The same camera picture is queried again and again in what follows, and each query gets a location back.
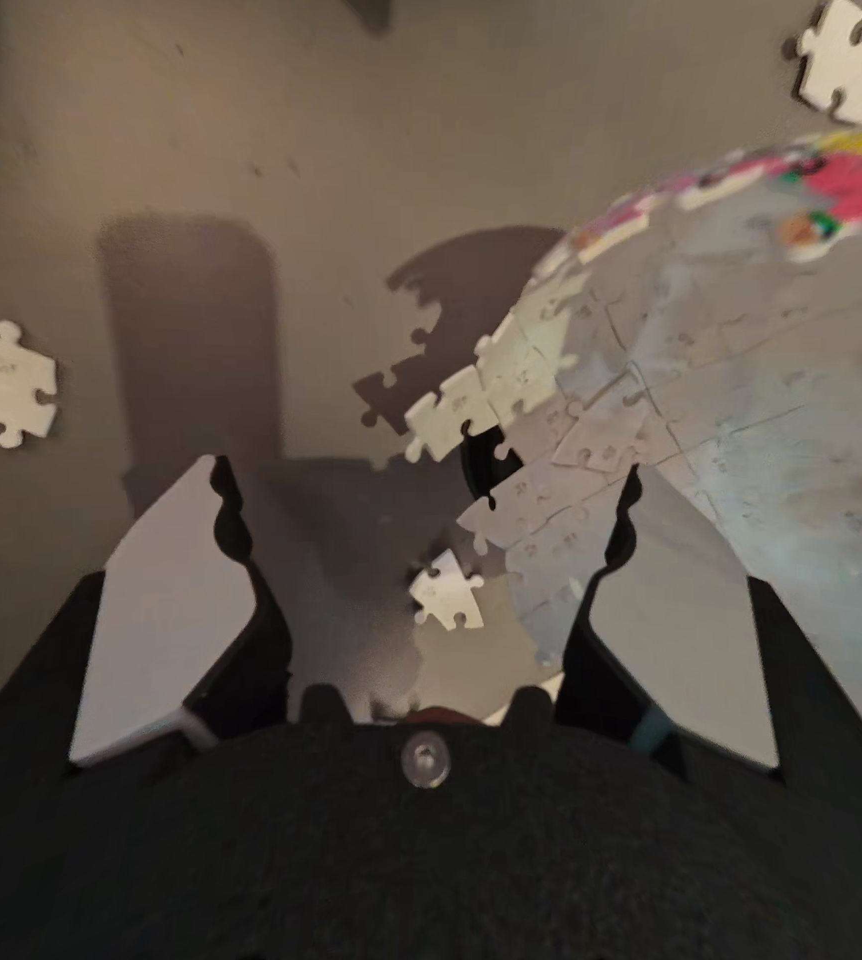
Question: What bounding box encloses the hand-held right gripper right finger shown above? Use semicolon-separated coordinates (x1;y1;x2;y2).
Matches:
556;465;781;774

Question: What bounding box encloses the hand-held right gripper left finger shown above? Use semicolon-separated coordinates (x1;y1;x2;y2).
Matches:
68;455;294;769

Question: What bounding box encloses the colourful puzzle ball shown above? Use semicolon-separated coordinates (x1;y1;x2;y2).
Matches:
401;128;862;796

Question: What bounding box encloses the white puzzle piece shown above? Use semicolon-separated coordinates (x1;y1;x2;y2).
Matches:
794;0;862;127
409;548;487;633
0;320;61;450

